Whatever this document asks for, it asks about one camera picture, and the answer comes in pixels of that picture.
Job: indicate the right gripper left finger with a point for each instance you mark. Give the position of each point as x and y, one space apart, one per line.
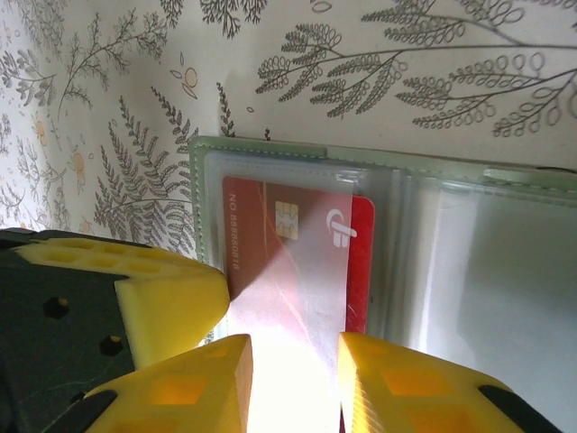
180 397

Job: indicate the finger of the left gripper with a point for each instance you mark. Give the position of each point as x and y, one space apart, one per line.
171 297

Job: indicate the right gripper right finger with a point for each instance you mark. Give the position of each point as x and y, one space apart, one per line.
405 397

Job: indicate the red credit card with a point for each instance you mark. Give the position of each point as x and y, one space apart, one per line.
270 234

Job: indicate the green card holder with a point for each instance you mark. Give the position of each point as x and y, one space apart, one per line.
473 270

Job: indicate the floral patterned tablecloth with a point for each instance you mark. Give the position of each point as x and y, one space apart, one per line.
135 90

